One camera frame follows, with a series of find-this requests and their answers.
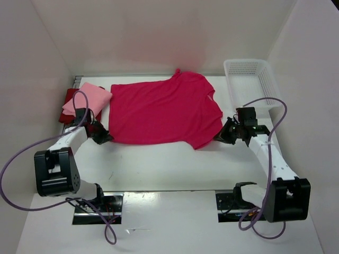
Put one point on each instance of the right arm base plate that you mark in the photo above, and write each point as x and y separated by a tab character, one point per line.
226	202

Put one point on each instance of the hot pink t-shirt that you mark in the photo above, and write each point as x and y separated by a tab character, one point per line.
179	109

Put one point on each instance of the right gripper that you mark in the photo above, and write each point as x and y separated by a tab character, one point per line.
222	135

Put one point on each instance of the light pink t-shirt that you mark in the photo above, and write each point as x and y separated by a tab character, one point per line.
88	99

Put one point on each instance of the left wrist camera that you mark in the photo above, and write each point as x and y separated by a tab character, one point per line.
84	116

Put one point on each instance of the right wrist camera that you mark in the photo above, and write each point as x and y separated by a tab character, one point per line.
247	116

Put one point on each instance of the white plastic basket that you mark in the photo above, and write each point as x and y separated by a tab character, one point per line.
251	79

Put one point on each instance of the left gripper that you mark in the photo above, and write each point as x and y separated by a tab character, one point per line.
105	136

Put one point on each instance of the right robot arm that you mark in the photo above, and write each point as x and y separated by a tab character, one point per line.
286	196

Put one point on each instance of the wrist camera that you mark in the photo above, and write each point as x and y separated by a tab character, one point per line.
247	116
84	116

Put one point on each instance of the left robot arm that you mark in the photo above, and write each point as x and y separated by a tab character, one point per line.
56	171

